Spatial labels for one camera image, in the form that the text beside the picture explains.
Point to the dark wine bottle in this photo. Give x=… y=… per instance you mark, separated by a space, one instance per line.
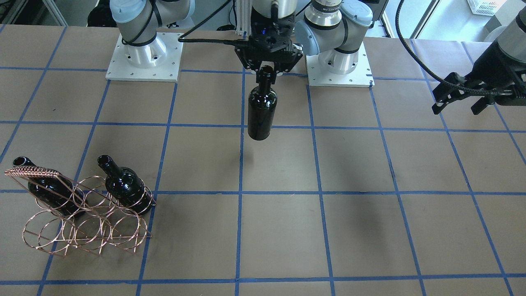
x=262 y=105
x=125 y=186

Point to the aluminium frame post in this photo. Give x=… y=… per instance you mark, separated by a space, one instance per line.
x=243 y=10

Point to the dark wine bottle in basket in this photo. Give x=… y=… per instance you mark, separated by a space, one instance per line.
x=125 y=186

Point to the copper wire wine basket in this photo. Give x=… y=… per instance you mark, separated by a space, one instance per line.
x=104 y=224

